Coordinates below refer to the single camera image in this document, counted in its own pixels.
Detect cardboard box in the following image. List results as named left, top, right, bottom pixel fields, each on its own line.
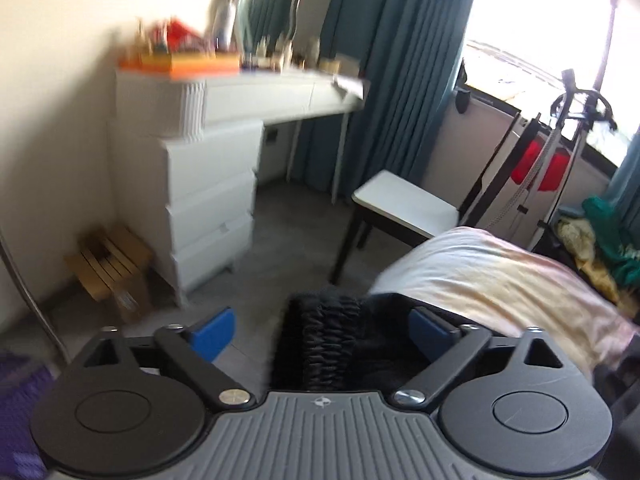
left=65, top=225, right=156, bottom=323

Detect white dressing table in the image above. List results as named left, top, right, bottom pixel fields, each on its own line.
left=202, top=67, right=371, bottom=206

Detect folded black frame rack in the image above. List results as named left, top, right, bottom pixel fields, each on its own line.
left=460, top=110, right=531, bottom=231

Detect curved metal tube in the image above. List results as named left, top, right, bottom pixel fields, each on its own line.
left=0, top=232, right=71, bottom=366

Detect cluster of small cosmetic bottles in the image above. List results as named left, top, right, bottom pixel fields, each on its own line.
left=240, top=35, right=363, bottom=73

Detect curvy table mirror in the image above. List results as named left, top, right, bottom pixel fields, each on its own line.
left=207, top=0, right=308, bottom=56

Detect white ribbed storage box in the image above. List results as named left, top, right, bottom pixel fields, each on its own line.
left=115, top=69, right=207, bottom=142

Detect orange box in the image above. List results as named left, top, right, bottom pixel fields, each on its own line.
left=117, top=52, right=241, bottom=78

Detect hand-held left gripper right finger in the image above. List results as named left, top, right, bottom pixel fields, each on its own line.
left=392, top=307, right=566, bottom=411

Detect toy house with red roof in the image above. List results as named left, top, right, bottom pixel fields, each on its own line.
left=135, top=17, right=206, bottom=58

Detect purple mat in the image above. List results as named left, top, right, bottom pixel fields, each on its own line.
left=0, top=352, right=56, bottom=480

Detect red cloth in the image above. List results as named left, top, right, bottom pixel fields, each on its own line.
left=510, top=135, right=571, bottom=193

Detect bed with pastel blanket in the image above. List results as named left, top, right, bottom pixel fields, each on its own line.
left=367, top=226, right=640, bottom=376

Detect black pants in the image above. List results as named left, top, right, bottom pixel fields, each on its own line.
left=270, top=292, right=451, bottom=393

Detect garment steamer stand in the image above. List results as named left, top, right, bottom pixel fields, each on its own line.
left=520, top=67, right=621, bottom=256

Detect chair with white seat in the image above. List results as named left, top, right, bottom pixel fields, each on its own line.
left=330, top=170, right=463, bottom=286

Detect window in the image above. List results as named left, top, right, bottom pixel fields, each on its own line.
left=465, top=0, right=640, bottom=166

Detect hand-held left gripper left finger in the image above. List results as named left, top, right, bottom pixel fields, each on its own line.
left=82, top=307, right=253, bottom=411

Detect pale yellow cloth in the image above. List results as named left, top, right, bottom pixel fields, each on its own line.
left=557, top=217, right=626, bottom=306

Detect teal curtain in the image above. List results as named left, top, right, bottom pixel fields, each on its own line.
left=602, top=130, right=640, bottom=211
left=290, top=0, right=488, bottom=201

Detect green clothes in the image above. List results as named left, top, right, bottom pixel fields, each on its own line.
left=582, top=195, right=640, bottom=286

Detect white chest of drawers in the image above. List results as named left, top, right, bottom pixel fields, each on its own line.
left=107, top=120, right=266, bottom=308

